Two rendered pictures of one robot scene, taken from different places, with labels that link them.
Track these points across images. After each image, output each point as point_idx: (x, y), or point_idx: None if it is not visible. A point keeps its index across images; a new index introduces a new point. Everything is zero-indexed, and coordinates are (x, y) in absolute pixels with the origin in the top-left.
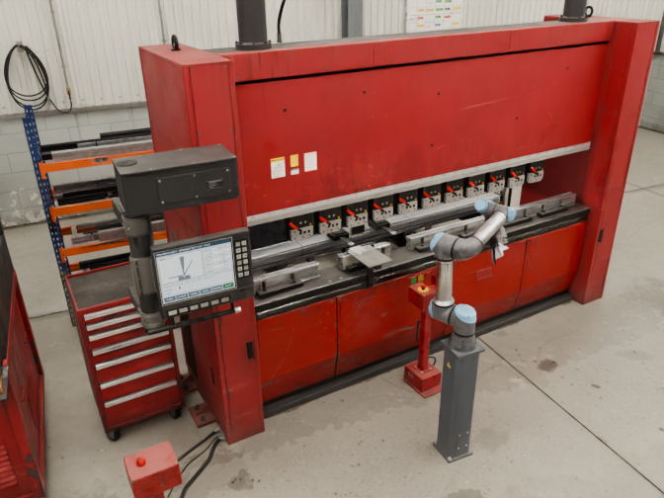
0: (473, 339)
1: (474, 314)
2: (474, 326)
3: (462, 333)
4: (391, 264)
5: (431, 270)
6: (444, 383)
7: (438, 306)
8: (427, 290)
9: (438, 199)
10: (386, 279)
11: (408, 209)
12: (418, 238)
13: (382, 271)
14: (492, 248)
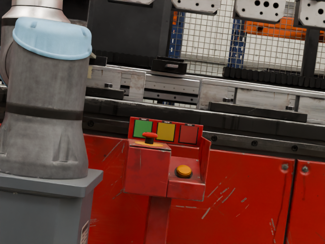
0: (51, 135)
1: (64, 29)
2: (62, 82)
3: (12, 95)
4: (124, 100)
5: (229, 156)
6: None
7: (2, 24)
8: (153, 145)
9: (278, 3)
10: (102, 129)
11: (197, 1)
12: (221, 85)
13: (93, 103)
14: None
